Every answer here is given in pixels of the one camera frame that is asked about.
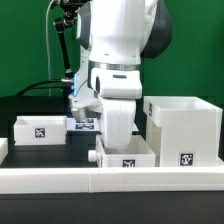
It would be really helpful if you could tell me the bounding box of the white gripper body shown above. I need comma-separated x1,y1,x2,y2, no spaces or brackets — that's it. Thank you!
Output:
100,98,136,149

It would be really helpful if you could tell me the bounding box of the white front drawer with knob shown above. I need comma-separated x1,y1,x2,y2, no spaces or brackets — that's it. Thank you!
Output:
88,135,156,168

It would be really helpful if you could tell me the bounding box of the white drawer cabinet box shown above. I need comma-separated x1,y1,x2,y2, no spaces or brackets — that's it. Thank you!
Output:
143,96,222,167

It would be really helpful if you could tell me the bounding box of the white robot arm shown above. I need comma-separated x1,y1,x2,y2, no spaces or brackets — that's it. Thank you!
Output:
70,0,172,149

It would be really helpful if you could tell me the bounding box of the white rear drawer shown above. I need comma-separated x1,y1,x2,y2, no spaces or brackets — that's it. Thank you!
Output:
14,116,67,145

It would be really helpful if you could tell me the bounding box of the marker tag sheet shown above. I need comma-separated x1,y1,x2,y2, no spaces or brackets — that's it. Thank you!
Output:
66,117,102,132

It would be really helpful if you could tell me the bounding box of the white front rail wall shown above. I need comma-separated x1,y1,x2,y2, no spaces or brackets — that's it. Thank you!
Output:
0,166,224,194

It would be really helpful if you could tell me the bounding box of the white rail wall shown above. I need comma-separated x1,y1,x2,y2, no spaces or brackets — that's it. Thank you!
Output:
0,166,224,194
0,138,8,165

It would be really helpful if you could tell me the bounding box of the black cable bundle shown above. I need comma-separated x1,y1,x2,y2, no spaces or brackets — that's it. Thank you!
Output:
14,79,74,98

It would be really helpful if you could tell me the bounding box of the white left rail wall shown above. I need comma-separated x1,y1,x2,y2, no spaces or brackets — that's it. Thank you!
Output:
0,138,8,165

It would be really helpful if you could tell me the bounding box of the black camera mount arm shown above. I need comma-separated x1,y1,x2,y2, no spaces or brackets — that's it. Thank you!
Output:
54,0,88,78

